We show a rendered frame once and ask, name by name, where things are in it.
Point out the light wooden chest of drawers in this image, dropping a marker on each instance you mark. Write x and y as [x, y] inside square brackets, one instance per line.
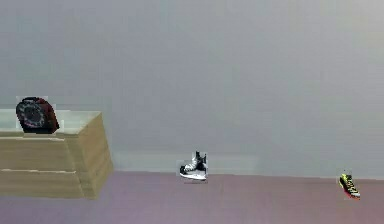
[40, 160]

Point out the black and red alarm clock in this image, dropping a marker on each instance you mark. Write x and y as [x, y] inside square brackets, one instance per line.
[35, 115]

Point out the yellow and black sports shoe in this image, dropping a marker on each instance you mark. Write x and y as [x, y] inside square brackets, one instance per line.
[349, 185]

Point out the black and white ice skate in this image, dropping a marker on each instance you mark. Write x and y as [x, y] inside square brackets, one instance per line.
[196, 167]

